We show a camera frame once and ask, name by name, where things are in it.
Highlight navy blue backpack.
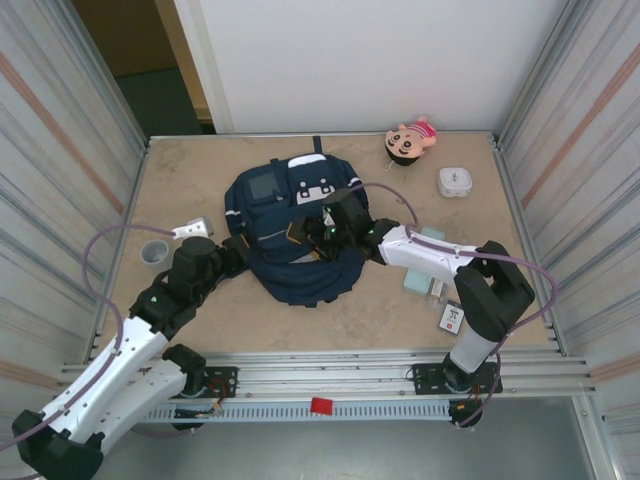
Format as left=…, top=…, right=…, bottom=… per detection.
left=223, top=135, right=365, bottom=309

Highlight light blue pencil case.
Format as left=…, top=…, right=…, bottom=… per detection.
left=402, top=227, right=446, bottom=296

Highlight clear plastic supply pack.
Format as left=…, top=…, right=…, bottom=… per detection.
left=427, top=278, right=449, bottom=314

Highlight small black white card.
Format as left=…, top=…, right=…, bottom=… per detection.
left=437, top=299, right=464, bottom=334

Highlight cartoon plush doll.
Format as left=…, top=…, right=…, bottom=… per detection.
left=383, top=114, right=438, bottom=166

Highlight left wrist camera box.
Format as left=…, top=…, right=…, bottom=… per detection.
left=171, top=215, right=215, bottom=242

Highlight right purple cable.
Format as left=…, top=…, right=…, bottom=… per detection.
left=344, top=182, right=559, bottom=430

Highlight purple cable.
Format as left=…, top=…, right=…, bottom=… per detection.
left=0, top=223, right=177, bottom=451
left=344, top=182, right=559, bottom=430

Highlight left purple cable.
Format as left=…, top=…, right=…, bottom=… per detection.
left=0, top=223, right=177, bottom=451

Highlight aluminium frame rails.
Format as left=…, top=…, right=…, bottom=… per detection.
left=52, top=349, right=599, bottom=406

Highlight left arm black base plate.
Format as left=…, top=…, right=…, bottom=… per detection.
left=164, top=366, right=239, bottom=400

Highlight white slotted cable tray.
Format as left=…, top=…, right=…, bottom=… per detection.
left=139, top=402, right=454, bottom=424

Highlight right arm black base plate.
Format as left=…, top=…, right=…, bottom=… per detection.
left=411, top=362, right=503, bottom=396

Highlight white door frame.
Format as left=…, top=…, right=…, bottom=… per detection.
left=172, top=0, right=235, bottom=135

